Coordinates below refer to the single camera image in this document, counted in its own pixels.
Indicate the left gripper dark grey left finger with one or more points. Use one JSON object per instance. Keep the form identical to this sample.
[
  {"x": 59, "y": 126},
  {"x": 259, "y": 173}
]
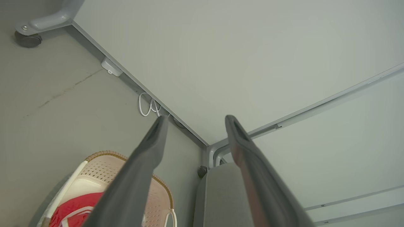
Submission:
[{"x": 132, "y": 189}]

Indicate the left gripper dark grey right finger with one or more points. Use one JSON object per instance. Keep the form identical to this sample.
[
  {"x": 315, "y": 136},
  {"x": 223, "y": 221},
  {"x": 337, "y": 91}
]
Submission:
[{"x": 265, "y": 195}]

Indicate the red garment with white stripes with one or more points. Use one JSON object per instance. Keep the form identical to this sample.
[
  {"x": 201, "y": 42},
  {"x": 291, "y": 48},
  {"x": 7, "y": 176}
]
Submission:
[{"x": 75, "y": 208}]

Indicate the grey fabric sofa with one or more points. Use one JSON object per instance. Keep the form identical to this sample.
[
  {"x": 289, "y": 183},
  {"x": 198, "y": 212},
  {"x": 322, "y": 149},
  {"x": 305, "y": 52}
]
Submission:
[{"x": 221, "y": 195}]

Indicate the beige perforated laundry basket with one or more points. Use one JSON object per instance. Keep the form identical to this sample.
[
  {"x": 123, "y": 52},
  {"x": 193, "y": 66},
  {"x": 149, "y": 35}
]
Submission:
[{"x": 94, "y": 170}]

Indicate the grey partition foot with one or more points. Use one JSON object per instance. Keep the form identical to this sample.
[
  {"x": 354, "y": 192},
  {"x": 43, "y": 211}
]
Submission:
[{"x": 215, "y": 154}]

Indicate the black caster wheel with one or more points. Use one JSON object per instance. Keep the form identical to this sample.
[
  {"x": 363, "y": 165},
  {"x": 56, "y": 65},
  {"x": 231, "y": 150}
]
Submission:
[
  {"x": 27, "y": 40},
  {"x": 202, "y": 171}
]

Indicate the narrow white partition panel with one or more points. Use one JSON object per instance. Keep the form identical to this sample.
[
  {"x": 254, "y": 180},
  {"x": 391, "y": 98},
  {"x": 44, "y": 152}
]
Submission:
[{"x": 347, "y": 142}]

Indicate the white plastic box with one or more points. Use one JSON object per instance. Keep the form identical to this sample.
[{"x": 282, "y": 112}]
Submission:
[{"x": 111, "y": 66}]

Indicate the wide white partition panel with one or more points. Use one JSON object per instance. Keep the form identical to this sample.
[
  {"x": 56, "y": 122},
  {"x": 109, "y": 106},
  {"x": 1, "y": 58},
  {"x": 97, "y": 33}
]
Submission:
[{"x": 221, "y": 47}]

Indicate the table leg with caster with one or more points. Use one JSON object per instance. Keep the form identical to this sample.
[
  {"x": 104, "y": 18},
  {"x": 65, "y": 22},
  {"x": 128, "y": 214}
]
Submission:
[{"x": 47, "y": 22}]

